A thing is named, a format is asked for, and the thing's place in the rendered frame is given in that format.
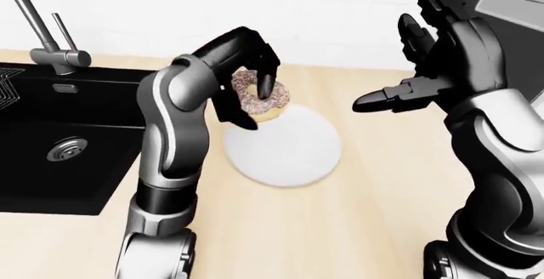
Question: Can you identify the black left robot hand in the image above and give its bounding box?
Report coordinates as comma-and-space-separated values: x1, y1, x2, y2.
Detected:
192, 26, 282, 132

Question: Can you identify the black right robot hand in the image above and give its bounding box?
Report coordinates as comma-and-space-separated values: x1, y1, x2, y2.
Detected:
351, 0, 509, 114

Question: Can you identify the sprinkled glazed donut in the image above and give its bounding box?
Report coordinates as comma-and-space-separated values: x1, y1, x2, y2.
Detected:
230, 70, 291, 123

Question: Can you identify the black countertop appliance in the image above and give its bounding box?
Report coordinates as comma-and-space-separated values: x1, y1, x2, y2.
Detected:
462, 0, 544, 104

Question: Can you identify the round white plate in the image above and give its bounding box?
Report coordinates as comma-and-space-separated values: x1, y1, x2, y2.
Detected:
224, 104, 343, 188

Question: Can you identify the grey metal faucet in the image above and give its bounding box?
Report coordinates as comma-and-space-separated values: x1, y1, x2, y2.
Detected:
0, 0, 93, 77

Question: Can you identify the silver sink drain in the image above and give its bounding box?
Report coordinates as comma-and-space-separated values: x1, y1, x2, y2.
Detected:
46, 136, 89, 162

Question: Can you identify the black kitchen sink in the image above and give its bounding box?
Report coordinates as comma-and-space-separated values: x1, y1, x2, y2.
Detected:
0, 61, 159, 217

